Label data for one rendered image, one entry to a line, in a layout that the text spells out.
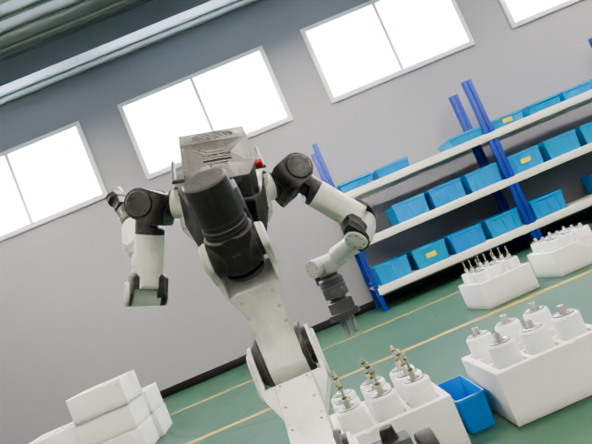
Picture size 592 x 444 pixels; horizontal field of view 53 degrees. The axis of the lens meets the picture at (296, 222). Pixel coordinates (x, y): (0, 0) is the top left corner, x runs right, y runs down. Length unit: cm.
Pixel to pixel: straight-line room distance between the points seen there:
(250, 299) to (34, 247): 634
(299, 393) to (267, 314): 22
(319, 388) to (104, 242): 606
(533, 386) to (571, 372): 13
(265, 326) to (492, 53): 667
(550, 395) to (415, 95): 579
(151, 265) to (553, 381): 132
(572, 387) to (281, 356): 99
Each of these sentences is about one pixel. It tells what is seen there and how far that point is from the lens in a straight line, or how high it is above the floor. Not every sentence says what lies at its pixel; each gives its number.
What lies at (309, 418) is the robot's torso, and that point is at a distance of 153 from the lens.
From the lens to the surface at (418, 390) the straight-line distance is 205.
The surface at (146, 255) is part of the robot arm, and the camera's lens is 185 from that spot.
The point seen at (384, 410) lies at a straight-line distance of 204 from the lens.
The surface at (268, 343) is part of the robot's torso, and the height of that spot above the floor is 58.
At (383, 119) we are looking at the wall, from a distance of 743.
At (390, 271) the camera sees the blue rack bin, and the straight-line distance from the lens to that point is 649.
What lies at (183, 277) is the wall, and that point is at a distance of 725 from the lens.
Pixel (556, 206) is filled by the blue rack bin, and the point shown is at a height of 31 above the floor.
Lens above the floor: 72
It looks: 5 degrees up
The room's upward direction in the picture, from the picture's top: 23 degrees counter-clockwise
